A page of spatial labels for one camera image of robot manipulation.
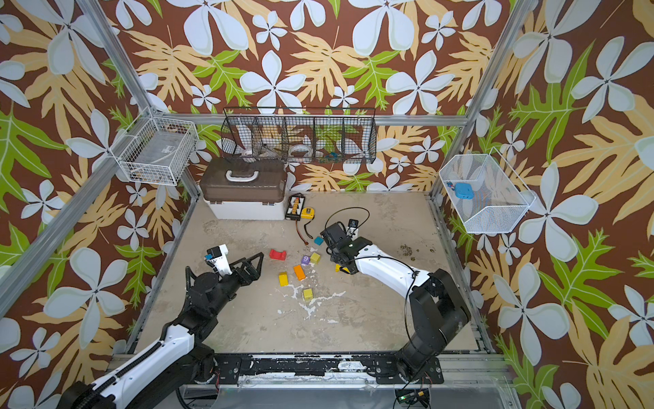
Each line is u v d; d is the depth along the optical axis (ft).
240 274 2.30
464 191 2.82
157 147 2.83
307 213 3.64
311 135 3.19
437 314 1.45
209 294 1.99
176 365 1.81
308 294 2.85
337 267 2.45
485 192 2.74
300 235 3.44
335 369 2.46
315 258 3.14
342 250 2.12
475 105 2.89
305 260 3.18
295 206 3.75
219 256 2.31
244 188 3.08
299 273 3.06
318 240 3.42
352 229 2.57
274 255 3.18
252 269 2.35
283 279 2.99
